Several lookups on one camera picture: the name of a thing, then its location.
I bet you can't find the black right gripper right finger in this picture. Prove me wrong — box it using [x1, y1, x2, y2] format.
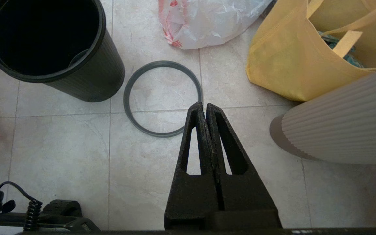
[206, 103, 282, 229]

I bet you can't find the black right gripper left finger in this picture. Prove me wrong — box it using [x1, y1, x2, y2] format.
[164, 102, 224, 229]

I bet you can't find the black bin rim ring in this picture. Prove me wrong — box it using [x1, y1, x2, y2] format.
[123, 60, 204, 138]

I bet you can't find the yellow fabric tote bag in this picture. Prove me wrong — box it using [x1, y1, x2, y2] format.
[246, 0, 376, 102]

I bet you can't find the black trash bin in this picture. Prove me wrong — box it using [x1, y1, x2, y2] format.
[0, 0, 126, 103]

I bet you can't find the beige ribbed bin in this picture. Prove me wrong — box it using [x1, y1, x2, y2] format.
[269, 64, 376, 165]

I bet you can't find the green patterned packaging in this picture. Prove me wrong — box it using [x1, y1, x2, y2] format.
[318, 31, 365, 69]

